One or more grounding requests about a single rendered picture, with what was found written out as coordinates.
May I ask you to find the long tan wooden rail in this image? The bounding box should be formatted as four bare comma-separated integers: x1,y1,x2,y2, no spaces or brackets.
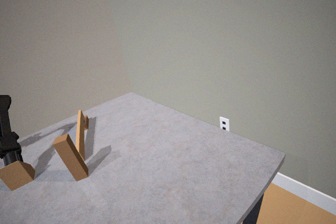
76,110,85,161

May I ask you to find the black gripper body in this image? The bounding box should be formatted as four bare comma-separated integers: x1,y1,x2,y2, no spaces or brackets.
12,132,19,139

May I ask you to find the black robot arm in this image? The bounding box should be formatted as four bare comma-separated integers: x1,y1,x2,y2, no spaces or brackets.
0,95,23,166

